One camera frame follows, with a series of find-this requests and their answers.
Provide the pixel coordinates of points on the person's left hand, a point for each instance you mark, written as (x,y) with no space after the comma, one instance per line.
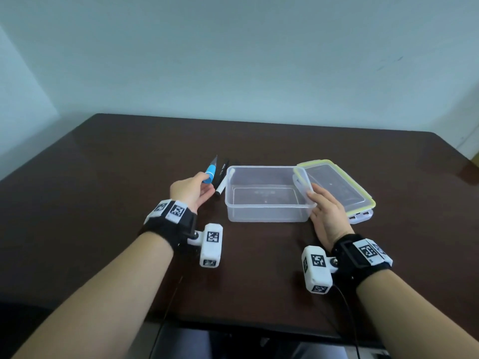
(185,192)

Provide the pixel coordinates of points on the black left wristband with markers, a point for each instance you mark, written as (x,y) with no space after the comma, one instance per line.
(172,220)

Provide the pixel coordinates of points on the white marker with black cap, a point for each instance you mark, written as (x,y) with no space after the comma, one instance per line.
(221,185)

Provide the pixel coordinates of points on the person's left forearm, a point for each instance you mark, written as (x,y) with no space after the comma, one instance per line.
(112,295)

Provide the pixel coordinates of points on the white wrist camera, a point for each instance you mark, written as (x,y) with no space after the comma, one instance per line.
(317,269)
(210,246)

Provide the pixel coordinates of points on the black pen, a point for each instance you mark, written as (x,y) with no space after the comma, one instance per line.
(223,167)

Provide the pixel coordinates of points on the blue pen with grey tip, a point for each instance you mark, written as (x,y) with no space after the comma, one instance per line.
(211,170)

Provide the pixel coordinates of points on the clear lid with yellow-green rim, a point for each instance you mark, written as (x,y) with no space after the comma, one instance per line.
(344,186)

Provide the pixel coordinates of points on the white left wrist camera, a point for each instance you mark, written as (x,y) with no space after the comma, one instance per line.
(210,246)

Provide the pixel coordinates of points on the person's right forearm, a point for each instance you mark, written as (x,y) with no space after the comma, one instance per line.
(419,317)

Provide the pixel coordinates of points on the person's right hand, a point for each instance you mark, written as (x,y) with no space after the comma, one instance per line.
(331,220)

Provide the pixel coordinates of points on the person's right thumb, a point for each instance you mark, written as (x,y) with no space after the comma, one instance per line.
(313,205)

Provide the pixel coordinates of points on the black wristband with markers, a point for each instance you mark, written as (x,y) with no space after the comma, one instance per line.
(172,220)
(359,257)

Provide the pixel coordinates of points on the black right wristband with markers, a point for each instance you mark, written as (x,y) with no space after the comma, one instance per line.
(359,257)

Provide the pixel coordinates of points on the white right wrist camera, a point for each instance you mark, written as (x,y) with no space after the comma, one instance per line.
(317,269)

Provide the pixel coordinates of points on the person's left thumb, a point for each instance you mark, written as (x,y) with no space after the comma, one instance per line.
(206,194)

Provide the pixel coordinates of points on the clear plastic container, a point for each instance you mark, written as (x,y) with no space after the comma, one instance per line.
(265,211)

